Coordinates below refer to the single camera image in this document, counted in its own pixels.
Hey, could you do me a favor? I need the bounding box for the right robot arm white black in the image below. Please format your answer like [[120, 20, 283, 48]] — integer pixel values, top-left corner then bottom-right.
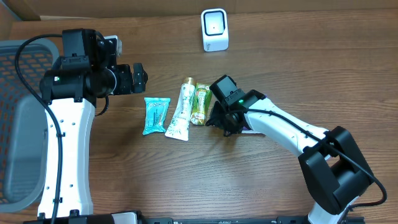
[[206, 75, 373, 223]]

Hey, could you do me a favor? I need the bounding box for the grey plastic mesh basket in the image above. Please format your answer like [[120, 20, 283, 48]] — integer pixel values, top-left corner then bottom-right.
[[1, 40, 48, 213]]

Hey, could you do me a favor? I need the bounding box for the green yellow snack pouch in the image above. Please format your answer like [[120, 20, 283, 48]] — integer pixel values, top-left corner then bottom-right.
[[190, 83, 212, 126]]

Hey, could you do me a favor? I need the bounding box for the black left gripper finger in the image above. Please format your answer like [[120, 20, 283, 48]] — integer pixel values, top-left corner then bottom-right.
[[133, 63, 148, 80], [133, 80, 146, 93]]

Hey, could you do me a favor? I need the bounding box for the white barcode scanner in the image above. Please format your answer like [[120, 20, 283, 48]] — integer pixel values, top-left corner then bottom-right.
[[201, 8, 229, 52]]

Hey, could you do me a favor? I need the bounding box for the white green cosmetic tube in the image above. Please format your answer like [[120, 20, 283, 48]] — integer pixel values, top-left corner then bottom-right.
[[165, 77, 196, 141]]

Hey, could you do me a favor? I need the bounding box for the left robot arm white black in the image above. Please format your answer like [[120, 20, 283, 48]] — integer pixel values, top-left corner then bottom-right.
[[38, 29, 148, 221]]

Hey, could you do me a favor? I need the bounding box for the teal wet wipes pack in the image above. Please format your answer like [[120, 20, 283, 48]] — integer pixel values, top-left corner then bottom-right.
[[142, 97, 171, 135]]

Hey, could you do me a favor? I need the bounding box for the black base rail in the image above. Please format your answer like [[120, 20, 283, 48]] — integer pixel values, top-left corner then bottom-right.
[[23, 210, 365, 224]]

